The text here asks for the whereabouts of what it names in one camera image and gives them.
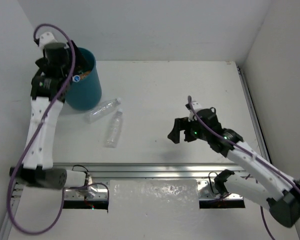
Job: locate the aluminium rail frame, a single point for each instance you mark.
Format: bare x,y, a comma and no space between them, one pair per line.
153,184

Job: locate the blue label bottle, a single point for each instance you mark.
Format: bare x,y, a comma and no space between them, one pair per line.
76,78

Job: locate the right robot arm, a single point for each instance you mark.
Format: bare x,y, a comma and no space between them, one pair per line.
274,190

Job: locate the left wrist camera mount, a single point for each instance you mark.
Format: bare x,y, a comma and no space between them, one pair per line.
44,39

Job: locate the clear bottle white cap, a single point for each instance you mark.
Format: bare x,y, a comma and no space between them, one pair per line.
114,130

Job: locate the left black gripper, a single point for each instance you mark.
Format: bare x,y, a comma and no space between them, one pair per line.
75,59

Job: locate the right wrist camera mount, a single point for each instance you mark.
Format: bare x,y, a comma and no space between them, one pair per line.
193,106

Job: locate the teal plastic bin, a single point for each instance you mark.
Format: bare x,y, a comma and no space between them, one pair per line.
86,93

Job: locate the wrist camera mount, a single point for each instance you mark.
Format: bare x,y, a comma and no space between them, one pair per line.
44,39
193,106

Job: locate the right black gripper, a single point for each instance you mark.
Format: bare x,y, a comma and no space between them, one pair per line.
180,124

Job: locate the orange label bottle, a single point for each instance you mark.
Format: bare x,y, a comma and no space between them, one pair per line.
86,73

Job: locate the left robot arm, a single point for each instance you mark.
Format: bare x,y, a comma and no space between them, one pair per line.
47,98

